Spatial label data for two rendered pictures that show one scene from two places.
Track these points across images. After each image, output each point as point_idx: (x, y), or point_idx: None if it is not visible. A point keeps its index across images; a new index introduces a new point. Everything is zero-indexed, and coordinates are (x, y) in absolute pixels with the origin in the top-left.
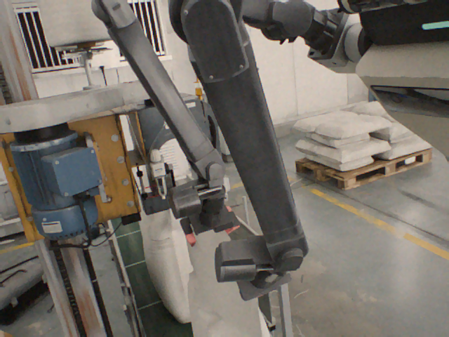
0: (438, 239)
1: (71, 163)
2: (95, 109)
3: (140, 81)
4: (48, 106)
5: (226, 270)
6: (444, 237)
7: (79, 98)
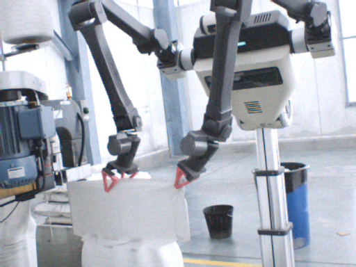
0: (189, 254)
1: (46, 114)
2: (35, 87)
3: (99, 58)
4: (25, 74)
5: (197, 143)
6: (192, 252)
7: (31, 75)
